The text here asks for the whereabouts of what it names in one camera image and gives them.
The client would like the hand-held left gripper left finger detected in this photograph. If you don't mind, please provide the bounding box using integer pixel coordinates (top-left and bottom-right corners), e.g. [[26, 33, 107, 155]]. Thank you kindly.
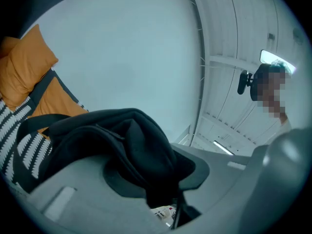
[[27, 155, 172, 234]]

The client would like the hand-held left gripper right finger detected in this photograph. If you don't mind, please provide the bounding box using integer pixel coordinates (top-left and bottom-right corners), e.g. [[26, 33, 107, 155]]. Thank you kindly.
[[170, 142, 250, 234]]

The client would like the black cloth garment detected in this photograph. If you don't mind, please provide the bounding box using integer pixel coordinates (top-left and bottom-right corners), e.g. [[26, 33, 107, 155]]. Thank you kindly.
[[12, 108, 203, 230]]

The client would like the long ceiling light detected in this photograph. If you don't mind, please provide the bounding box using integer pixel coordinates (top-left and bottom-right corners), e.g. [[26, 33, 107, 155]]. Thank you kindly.
[[260, 49, 297, 75], [213, 140, 235, 156]]

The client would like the person's head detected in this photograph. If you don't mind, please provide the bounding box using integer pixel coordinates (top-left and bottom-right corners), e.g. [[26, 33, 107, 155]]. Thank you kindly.
[[250, 59, 293, 121]]

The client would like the orange cushion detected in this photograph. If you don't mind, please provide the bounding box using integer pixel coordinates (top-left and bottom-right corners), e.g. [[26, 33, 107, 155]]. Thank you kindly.
[[27, 77, 90, 141], [0, 24, 59, 112]]

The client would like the blue hair cap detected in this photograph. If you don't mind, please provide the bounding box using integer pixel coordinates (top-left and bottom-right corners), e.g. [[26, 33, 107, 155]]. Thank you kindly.
[[271, 59, 293, 73]]

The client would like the round ceiling fixture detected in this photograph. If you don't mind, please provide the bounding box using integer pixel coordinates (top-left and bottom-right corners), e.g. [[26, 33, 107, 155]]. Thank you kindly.
[[292, 27, 305, 45]]

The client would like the black head camera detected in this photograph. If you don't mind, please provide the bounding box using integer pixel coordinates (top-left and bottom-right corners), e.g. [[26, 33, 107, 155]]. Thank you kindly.
[[237, 70, 254, 96]]

